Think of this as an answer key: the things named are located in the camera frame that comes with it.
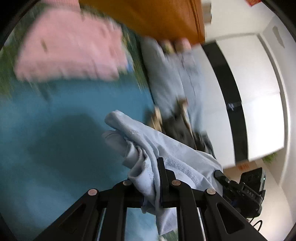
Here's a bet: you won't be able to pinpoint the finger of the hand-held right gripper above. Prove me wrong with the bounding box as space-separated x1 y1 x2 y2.
214 170 229 186

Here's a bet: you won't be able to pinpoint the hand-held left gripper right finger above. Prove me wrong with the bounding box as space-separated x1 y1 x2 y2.
157 158 269 241

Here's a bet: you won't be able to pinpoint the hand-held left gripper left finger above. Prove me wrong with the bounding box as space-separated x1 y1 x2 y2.
33 179 144 241

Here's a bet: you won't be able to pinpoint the light blue t-shirt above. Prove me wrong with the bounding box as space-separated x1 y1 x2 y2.
102 111 223 235

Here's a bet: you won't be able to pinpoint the folded pink clothes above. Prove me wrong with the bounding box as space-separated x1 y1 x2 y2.
14 8 129 81

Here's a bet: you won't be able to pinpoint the beige door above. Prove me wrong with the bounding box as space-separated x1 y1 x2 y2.
223 160 284 186

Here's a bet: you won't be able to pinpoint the green plant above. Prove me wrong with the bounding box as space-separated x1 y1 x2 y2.
262 153 278 166

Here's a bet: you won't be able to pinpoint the dark grey garment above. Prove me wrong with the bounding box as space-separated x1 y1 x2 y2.
162 115 216 158

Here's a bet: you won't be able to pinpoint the cream cartoon print pajamas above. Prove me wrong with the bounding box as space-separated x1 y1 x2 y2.
148 98 192 135

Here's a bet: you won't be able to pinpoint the white wardrobe with black stripe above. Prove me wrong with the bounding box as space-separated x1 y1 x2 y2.
201 14 290 167

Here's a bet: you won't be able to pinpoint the blue floral duvet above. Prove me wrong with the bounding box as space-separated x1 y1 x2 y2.
140 37 208 137

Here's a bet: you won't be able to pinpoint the pink pillow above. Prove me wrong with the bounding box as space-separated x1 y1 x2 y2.
174 39 192 52

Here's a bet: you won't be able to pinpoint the yellow floral pillow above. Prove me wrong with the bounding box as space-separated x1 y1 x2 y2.
161 40 175 53

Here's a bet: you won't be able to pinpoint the wooden headboard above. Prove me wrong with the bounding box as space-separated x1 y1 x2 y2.
79 0 206 45

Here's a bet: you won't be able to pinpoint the black cable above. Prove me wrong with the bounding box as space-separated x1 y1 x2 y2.
252 219 263 232

